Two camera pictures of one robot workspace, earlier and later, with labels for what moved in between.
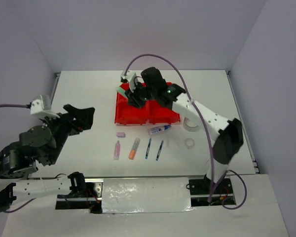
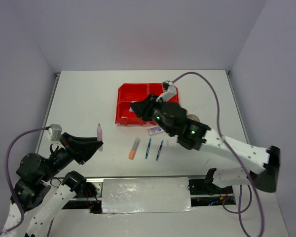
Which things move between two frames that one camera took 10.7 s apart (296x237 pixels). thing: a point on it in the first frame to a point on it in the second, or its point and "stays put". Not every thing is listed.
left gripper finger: [84, 124] to [82, 153]
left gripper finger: [86, 114] to [81, 141]
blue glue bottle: [154, 130] stays put
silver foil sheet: [146, 195] stays put
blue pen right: [159, 152] stays put
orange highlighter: [134, 148] stays put
